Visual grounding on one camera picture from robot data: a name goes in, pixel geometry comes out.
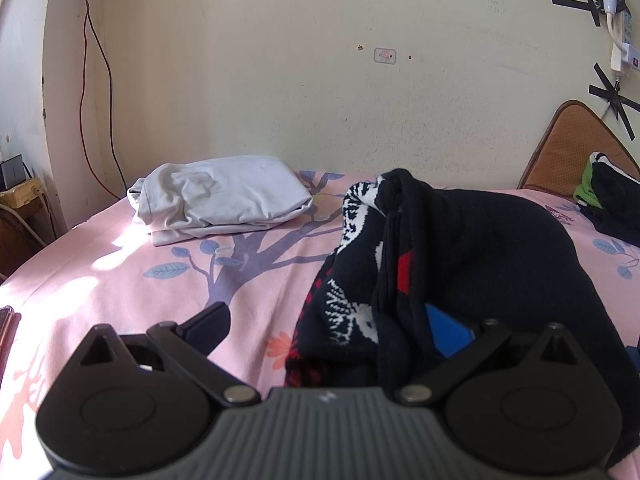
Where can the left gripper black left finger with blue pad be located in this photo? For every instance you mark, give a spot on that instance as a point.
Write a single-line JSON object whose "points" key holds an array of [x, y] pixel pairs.
{"points": [[185, 348]]}

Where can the wooden bedside table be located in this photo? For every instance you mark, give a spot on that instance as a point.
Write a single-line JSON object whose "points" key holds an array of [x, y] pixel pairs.
{"points": [[27, 221]]}

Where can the folded black garment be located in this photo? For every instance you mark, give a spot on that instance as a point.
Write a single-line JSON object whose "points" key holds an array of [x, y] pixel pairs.
{"points": [[618, 193]]}

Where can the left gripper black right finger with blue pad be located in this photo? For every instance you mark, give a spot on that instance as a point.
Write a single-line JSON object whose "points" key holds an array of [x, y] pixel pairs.
{"points": [[464, 347]]}

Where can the green garment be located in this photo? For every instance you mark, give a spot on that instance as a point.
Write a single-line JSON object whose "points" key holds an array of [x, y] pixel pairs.
{"points": [[584, 194]]}

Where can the black patterned knit sweater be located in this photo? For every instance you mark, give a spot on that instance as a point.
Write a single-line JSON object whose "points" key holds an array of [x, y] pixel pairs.
{"points": [[407, 247]]}

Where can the pink floral bed sheet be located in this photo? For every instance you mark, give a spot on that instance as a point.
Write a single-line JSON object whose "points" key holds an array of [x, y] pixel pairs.
{"points": [[86, 396]]}

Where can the folded white cloth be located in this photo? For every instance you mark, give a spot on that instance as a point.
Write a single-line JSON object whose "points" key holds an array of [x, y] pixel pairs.
{"points": [[219, 196]]}

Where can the small wall sticker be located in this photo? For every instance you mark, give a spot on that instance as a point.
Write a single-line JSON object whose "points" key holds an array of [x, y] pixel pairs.
{"points": [[384, 56]]}

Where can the white power strip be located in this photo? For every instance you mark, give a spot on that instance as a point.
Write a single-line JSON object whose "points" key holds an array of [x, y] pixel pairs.
{"points": [[624, 56]]}

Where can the brown woven cushion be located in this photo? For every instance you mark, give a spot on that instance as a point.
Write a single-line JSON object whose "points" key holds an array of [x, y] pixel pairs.
{"points": [[559, 160]]}

